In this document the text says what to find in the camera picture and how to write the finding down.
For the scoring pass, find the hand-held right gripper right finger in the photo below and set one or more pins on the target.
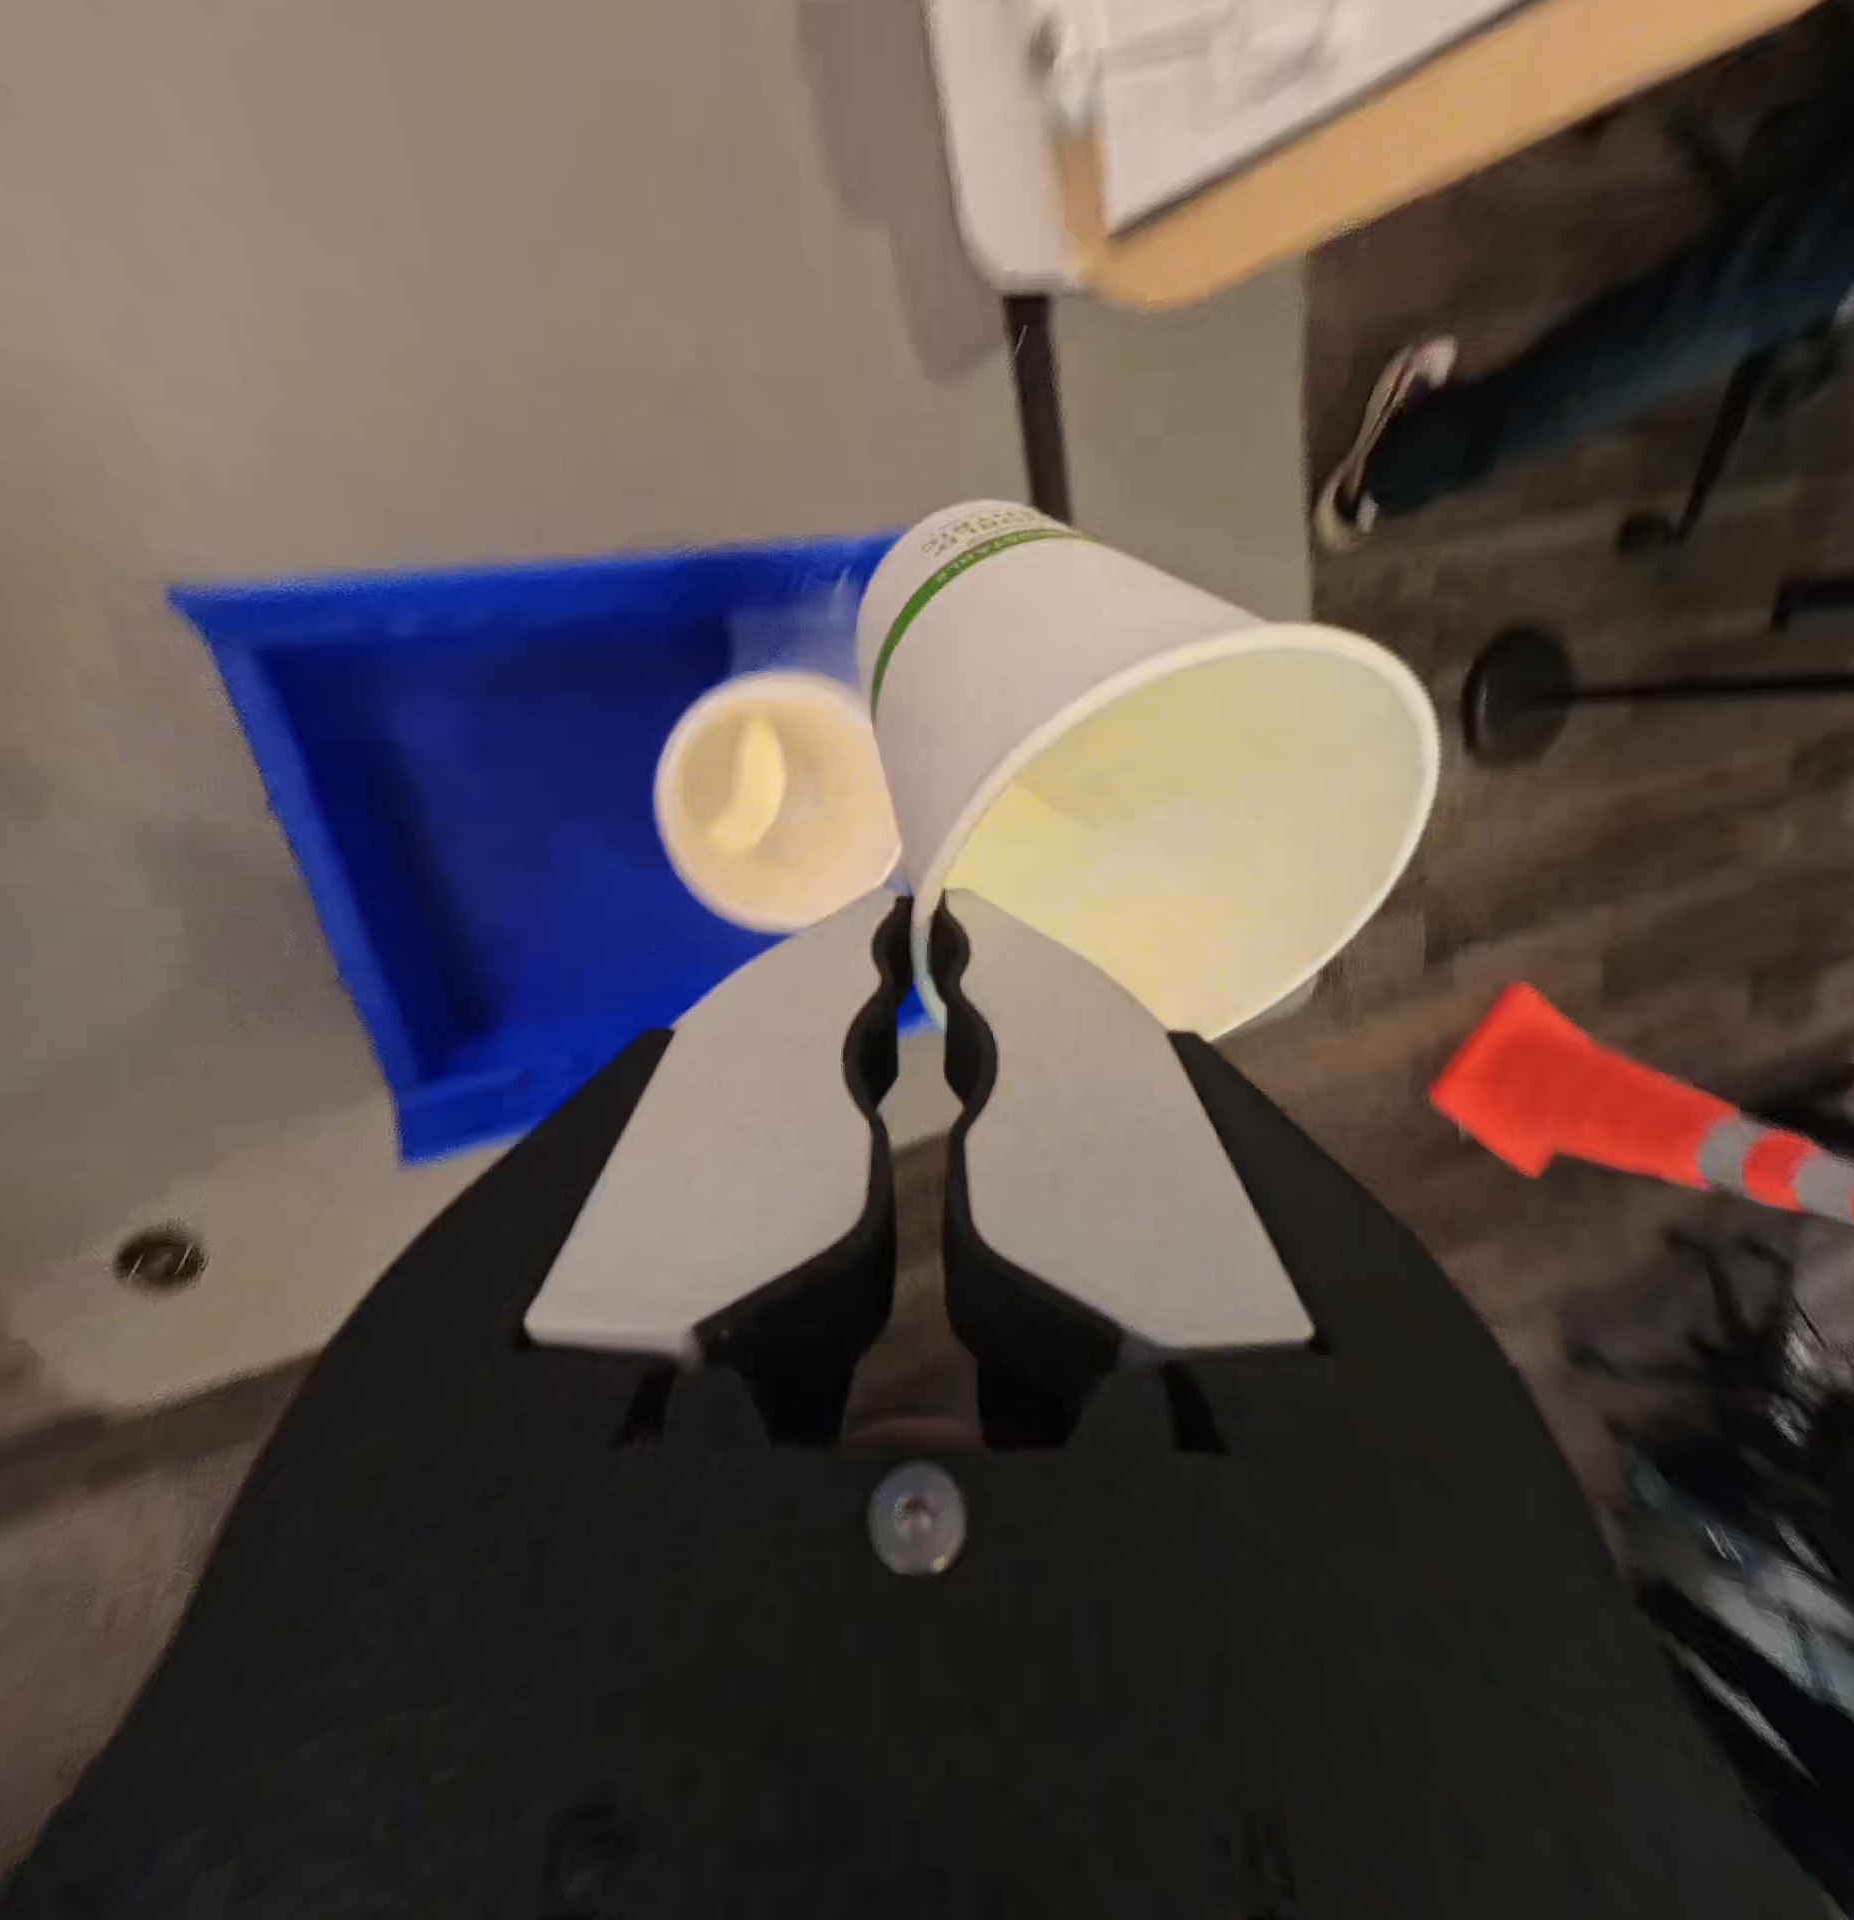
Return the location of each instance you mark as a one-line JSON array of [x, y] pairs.
[[1120, 1187]]

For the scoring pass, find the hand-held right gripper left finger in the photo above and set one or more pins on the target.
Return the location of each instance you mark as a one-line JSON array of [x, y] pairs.
[[714, 1187]]

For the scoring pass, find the stack of white paper cups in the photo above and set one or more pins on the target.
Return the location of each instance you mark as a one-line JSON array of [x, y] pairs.
[[773, 794]]

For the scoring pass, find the blue plastic bin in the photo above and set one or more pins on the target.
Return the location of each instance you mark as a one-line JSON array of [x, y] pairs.
[[457, 823]]

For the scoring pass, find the white paper cup green band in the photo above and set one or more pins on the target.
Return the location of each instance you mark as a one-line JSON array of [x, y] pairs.
[[1013, 672]]

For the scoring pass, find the orange traffic cone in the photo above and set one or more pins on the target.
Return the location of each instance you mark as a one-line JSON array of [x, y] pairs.
[[1587, 1112]]

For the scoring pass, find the black pole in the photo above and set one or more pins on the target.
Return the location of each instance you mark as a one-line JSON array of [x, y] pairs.
[[1514, 690]]

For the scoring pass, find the dark bag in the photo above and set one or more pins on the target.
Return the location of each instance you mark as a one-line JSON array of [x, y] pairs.
[[1747, 1501]]

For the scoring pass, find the white board stand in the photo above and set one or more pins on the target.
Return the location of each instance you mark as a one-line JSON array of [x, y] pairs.
[[1006, 149]]

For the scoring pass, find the wooden instruction board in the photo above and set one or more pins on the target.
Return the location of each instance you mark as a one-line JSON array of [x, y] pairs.
[[1398, 149]]

